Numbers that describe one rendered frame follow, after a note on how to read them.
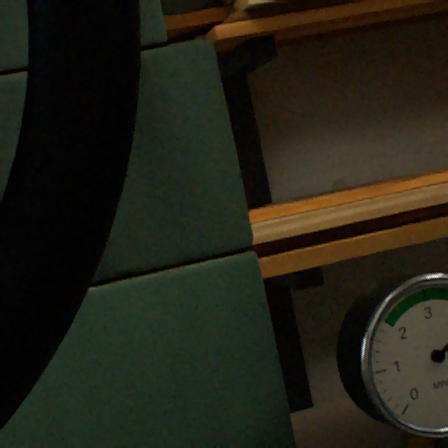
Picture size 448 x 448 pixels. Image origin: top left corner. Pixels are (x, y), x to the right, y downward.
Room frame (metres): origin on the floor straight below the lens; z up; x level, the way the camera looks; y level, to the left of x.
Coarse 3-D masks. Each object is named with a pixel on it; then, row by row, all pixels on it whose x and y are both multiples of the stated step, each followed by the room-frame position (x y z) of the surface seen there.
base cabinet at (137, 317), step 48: (96, 288) 0.47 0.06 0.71; (144, 288) 0.47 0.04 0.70; (192, 288) 0.48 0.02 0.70; (240, 288) 0.48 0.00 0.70; (96, 336) 0.47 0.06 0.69; (144, 336) 0.47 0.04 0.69; (192, 336) 0.48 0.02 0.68; (240, 336) 0.48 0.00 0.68; (48, 384) 0.46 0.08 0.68; (96, 384) 0.46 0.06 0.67; (144, 384) 0.47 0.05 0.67; (192, 384) 0.48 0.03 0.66; (240, 384) 0.48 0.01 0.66; (0, 432) 0.45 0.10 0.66; (48, 432) 0.46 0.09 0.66; (96, 432) 0.46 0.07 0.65; (144, 432) 0.47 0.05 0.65; (192, 432) 0.47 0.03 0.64; (240, 432) 0.48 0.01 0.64; (288, 432) 0.49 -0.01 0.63
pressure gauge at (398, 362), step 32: (384, 288) 0.45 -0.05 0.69; (416, 288) 0.44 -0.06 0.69; (352, 320) 0.45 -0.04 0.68; (384, 320) 0.43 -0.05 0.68; (416, 320) 0.44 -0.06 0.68; (352, 352) 0.44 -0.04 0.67; (384, 352) 0.43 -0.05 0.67; (416, 352) 0.44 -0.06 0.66; (352, 384) 0.44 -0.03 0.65; (384, 384) 0.43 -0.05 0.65; (416, 384) 0.44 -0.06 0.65; (384, 416) 0.43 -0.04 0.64; (416, 416) 0.44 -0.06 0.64
